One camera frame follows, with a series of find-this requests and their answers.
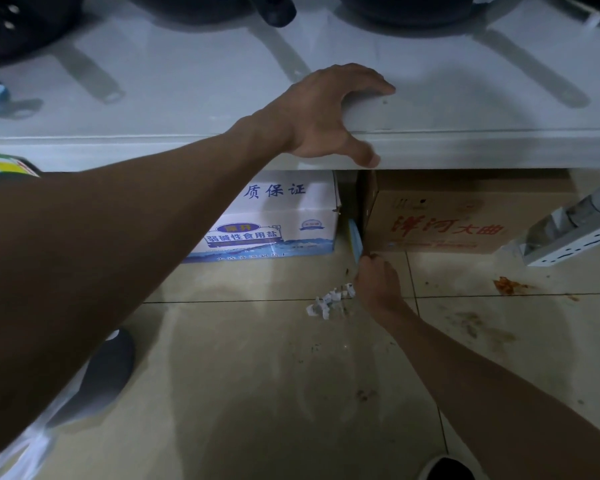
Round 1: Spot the person's right hand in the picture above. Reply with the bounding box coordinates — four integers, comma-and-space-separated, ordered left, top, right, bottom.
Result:
354, 253, 412, 324

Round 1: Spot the person's left hand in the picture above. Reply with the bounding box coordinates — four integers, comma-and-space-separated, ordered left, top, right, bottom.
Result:
240, 63, 397, 169

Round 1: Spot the blue and yellow sponge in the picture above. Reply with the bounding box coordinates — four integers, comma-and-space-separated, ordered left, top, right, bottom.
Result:
348, 218, 365, 266

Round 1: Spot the person's right forearm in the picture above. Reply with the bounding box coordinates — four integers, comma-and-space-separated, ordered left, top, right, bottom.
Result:
380, 305, 600, 480

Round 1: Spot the person's left forearm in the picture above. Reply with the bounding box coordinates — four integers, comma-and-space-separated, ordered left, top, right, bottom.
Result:
0, 120, 291, 468

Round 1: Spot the crumpled white paper scrap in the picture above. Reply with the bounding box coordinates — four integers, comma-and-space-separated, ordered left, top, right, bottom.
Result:
305, 283, 357, 321

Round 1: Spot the brown cardboard box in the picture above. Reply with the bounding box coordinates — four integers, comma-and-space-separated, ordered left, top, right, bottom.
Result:
358, 170, 578, 254

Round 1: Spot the white and blue cardboard box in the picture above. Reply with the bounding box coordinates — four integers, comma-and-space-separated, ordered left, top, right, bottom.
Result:
182, 170, 343, 264

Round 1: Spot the white metal shelf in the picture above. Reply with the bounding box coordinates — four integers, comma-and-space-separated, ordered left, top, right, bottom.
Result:
0, 0, 600, 172

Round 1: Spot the orange food spill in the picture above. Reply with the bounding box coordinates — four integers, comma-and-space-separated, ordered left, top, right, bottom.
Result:
493, 276, 533, 296

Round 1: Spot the large black pan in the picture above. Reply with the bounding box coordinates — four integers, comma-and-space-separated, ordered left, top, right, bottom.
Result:
334, 0, 483, 28

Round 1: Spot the black right shoe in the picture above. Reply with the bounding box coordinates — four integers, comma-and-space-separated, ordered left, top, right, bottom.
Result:
419, 455, 475, 480

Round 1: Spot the black pan with white tag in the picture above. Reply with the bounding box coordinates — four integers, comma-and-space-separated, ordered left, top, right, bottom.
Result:
547, 0, 600, 29

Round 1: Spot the dark grey left shoe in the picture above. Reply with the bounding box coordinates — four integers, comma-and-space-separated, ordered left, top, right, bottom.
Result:
46, 328, 136, 429

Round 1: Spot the yellow and green package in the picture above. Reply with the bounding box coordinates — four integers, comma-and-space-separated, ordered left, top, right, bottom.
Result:
0, 153, 42, 189

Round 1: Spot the black perforated pan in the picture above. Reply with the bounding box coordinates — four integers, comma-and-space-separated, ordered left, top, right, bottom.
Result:
0, 0, 83, 63

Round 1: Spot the black pan with handle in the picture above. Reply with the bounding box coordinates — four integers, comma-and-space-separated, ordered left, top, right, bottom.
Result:
122, 0, 298, 28

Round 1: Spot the white perforated shelf bracket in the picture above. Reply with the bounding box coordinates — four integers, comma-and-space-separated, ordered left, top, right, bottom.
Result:
500, 176, 600, 268

